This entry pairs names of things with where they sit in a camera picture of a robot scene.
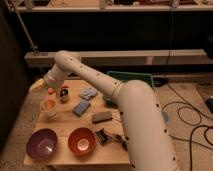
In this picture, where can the small metal cup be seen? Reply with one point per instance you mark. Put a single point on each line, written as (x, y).
(64, 95)

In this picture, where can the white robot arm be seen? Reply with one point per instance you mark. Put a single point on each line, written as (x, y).
(149, 145)

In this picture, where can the black handled brush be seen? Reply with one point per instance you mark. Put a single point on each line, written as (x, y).
(105, 137)

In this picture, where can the white cup orange inside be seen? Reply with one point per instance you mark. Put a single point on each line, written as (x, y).
(48, 107)

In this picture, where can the green plastic tray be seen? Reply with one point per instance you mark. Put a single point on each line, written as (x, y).
(125, 77)

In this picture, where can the orange carrot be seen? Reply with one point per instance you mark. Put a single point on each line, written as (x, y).
(52, 91)

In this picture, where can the purple bowl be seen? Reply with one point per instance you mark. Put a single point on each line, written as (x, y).
(41, 144)

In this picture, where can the light blue cloth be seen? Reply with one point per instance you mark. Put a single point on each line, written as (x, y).
(88, 93)

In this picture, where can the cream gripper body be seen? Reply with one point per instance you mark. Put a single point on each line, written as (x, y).
(37, 84)

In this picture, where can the wooden shelf rail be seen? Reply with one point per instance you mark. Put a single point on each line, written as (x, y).
(119, 58)

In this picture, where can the red bowl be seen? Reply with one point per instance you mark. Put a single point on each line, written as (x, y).
(81, 141)

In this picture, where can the blue sponge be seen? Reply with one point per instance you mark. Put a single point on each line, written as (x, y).
(81, 107)

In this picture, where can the dark grey block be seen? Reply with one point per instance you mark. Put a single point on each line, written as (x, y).
(101, 117)

